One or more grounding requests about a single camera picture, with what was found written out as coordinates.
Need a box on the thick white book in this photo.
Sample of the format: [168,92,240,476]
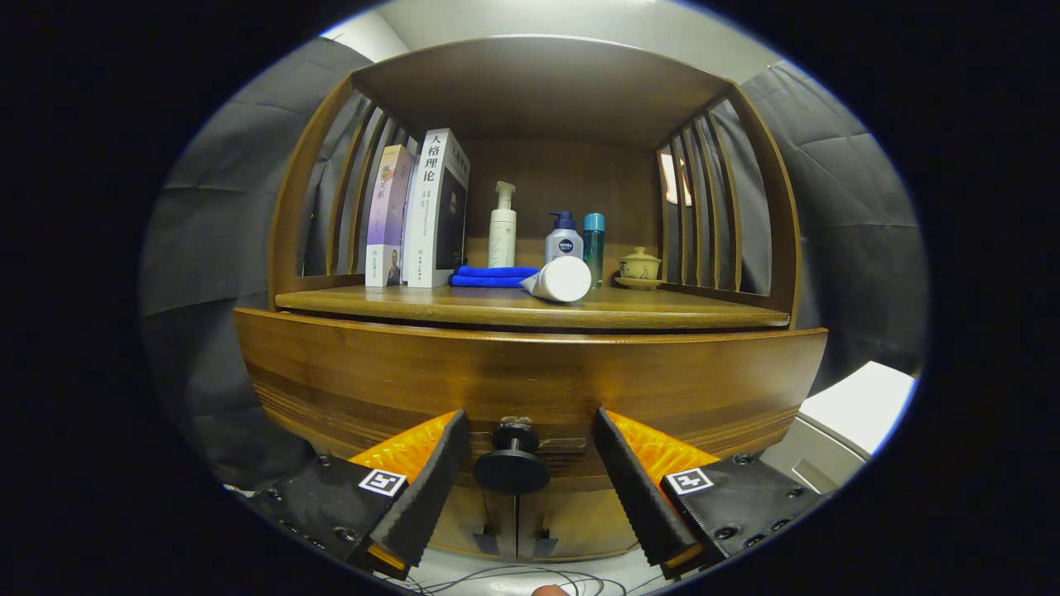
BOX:
[403,127,471,289]

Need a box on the white grey storage unit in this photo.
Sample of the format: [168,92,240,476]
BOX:
[758,361,918,495]

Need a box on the purple book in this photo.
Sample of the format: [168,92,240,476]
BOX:
[365,145,417,288]

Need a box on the yellow lidded tea cup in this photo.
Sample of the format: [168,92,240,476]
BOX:
[614,247,663,291]

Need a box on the wooden drawer with black knob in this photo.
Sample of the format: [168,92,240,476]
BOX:
[234,308,829,497]

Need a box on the thin black cable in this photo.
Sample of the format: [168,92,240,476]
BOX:
[406,565,655,596]

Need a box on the blue folded cloth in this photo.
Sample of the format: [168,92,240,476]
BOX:
[449,264,541,289]

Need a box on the white bottle with blue cap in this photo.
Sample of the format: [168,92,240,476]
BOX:
[544,211,585,266]

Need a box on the black backdrop cloth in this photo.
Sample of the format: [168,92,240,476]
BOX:
[139,37,928,489]

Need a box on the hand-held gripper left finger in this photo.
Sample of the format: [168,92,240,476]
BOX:
[248,409,470,580]

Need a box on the white squeeze tube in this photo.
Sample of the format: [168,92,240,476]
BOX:
[519,256,593,304]

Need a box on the teal bottle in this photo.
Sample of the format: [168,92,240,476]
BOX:
[582,213,606,288]

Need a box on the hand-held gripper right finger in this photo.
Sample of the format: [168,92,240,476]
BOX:
[592,406,829,580]

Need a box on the wooden countertop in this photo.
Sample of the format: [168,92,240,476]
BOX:
[275,284,792,330]

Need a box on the wooden cabinet door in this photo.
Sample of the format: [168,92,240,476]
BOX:
[518,488,643,560]
[431,488,518,562]

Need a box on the brown wooden cabinet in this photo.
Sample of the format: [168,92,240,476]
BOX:
[267,35,802,564]

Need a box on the white pump bottle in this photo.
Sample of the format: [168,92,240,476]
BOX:
[487,181,518,268]

